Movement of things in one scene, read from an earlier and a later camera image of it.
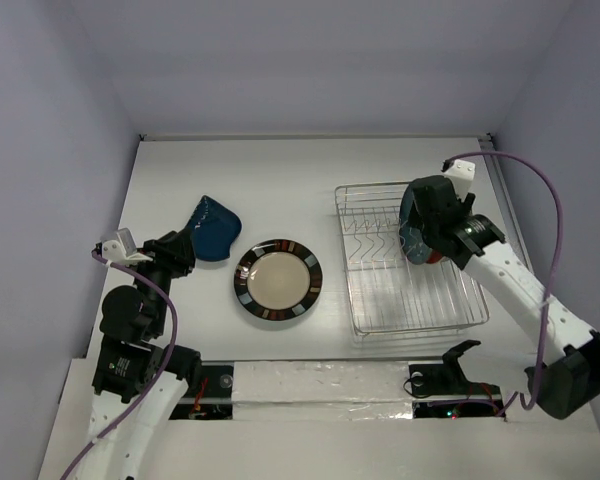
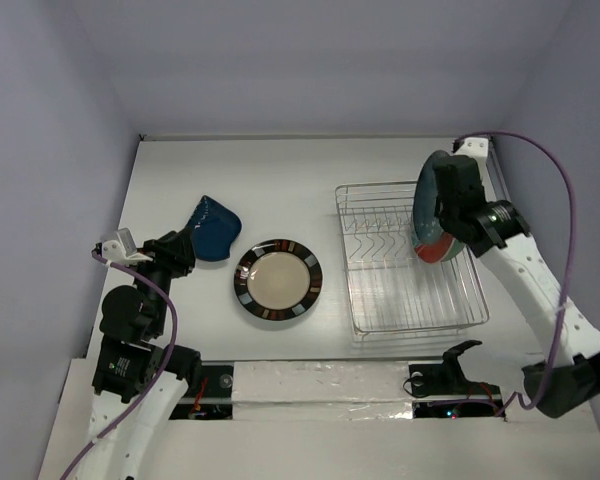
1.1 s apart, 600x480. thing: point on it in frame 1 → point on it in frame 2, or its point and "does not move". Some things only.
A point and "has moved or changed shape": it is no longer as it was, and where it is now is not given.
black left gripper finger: x=180 y=263 does not move
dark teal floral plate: x=412 y=239 has moved or changed shape
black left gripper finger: x=183 y=238 does not move
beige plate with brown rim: x=278 y=279 does not move
